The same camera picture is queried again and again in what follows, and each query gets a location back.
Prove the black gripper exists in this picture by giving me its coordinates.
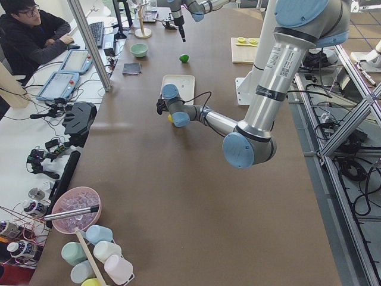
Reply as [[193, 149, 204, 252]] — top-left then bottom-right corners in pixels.
[[156, 95, 166, 115], [174, 16, 186, 42]]

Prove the green lime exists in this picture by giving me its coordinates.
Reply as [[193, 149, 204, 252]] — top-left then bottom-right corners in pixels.
[[179, 54, 189, 63]]

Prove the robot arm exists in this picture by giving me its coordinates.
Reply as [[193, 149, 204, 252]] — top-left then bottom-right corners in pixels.
[[167, 0, 241, 42], [157, 1, 351, 168]]

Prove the white rabbit tray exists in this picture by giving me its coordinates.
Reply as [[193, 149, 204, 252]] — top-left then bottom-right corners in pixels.
[[161, 74, 195, 105]]

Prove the wooden mug tree stand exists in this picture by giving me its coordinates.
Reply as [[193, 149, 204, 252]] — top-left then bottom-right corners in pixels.
[[132, 1, 152, 39]]

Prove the grey folded cloth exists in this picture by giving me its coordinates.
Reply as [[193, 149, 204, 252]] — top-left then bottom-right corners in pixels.
[[122, 63, 142, 75]]

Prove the mint green bowl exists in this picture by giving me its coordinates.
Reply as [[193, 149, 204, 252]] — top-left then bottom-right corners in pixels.
[[130, 43, 148, 58]]

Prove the wooden cutting board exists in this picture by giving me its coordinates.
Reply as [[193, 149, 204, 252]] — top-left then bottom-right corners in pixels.
[[230, 37, 259, 64]]

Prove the black keyboard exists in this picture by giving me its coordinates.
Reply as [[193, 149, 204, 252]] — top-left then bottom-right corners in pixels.
[[89, 21, 104, 48]]

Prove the blue teach pendant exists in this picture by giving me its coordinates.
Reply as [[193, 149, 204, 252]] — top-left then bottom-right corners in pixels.
[[36, 71, 80, 101], [60, 49, 93, 74]]

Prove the pink ribbed bowl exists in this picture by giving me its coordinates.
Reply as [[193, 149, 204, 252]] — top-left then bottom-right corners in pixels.
[[52, 186, 102, 234]]

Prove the metal scoop in bowl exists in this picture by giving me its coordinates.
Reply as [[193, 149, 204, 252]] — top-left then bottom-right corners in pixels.
[[44, 204, 101, 221]]

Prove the person in black jacket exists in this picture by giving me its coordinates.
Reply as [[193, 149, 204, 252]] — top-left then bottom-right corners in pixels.
[[1, 1, 74, 85]]

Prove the light blue cup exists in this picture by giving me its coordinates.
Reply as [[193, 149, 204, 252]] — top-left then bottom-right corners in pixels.
[[85, 225, 113, 245]]

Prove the cream white cup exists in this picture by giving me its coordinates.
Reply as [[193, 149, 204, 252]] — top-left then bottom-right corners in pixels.
[[93, 241, 122, 263]]

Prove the pink cup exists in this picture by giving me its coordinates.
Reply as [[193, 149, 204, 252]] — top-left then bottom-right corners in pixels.
[[104, 254, 133, 285]]

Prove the mint green cup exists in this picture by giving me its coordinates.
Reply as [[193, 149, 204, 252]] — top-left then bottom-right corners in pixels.
[[61, 241, 87, 266]]

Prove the pale blue cup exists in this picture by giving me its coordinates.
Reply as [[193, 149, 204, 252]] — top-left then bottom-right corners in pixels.
[[70, 260, 96, 284]]

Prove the yellow cup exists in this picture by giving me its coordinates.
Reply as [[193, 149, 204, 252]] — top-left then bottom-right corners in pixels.
[[81, 278, 101, 286]]

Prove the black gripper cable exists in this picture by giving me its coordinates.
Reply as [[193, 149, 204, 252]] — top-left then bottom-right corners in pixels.
[[182, 91, 214, 108]]

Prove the black plastic bracket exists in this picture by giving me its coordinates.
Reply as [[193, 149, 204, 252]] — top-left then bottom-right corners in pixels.
[[62, 102, 97, 148]]

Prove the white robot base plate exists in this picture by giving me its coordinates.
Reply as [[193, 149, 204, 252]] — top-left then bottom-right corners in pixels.
[[235, 76, 252, 105]]

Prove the aluminium frame post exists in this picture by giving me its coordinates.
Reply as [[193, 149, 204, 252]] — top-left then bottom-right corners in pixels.
[[67, 0, 112, 92]]

